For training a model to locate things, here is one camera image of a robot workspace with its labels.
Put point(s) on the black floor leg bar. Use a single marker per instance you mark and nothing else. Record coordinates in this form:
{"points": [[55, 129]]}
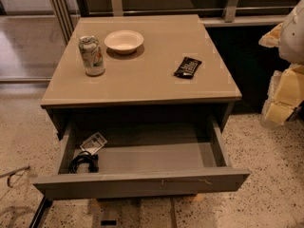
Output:
{"points": [[43, 206]]}

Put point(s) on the grey metal hook bar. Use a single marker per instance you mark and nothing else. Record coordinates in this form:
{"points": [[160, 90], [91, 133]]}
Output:
{"points": [[10, 174]]}

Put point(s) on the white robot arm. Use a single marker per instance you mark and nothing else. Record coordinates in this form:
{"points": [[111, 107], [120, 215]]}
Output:
{"points": [[291, 41]]}

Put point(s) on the open grey top drawer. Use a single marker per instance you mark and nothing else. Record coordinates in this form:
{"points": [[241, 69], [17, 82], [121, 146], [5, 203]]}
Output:
{"points": [[144, 160]]}

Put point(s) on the white paper card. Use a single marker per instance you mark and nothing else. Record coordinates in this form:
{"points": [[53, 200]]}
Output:
{"points": [[94, 143]]}

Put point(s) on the black snack bar wrapper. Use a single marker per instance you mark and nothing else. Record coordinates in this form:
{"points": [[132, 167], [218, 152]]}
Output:
{"points": [[187, 68]]}

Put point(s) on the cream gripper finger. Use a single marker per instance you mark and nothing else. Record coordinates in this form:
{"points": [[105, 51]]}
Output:
{"points": [[285, 94], [271, 38]]}

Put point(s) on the grey cabinet with tan top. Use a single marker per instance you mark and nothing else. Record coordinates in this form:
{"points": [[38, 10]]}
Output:
{"points": [[147, 76]]}

